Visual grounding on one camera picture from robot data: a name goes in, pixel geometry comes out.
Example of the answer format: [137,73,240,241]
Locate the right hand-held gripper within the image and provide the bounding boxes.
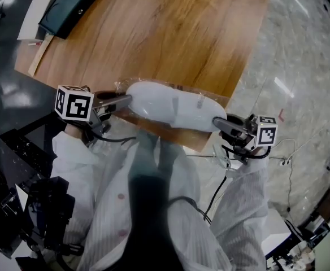
[212,114,279,165]

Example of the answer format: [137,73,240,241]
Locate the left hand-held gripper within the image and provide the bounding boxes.
[54,85,133,147]

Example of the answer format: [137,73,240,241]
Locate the white footwear slipper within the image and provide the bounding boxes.
[125,80,227,133]

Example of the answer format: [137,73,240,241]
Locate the clear plastic bag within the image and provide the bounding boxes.
[115,77,240,172]

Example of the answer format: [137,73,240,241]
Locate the person's right forearm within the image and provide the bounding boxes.
[209,147,271,239]

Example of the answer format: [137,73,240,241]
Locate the person's left forearm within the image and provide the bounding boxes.
[51,120,101,182]

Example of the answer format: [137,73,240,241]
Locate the light wooden strip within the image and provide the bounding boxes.
[27,34,55,77]

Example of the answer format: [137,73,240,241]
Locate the dark green case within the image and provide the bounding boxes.
[37,0,105,41]

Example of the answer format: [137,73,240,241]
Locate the person's white striped shirt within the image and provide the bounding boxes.
[50,128,271,271]

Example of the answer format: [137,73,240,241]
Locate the white flat box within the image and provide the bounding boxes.
[16,0,62,42]

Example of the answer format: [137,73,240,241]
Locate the white small table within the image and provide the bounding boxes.
[260,231,293,263]

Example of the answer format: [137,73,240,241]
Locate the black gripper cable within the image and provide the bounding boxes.
[169,147,269,225]
[93,134,138,148]

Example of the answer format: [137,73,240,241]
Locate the white floor cable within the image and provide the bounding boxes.
[268,138,299,213]

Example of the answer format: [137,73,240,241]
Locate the black metal frame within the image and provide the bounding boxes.
[0,112,59,180]

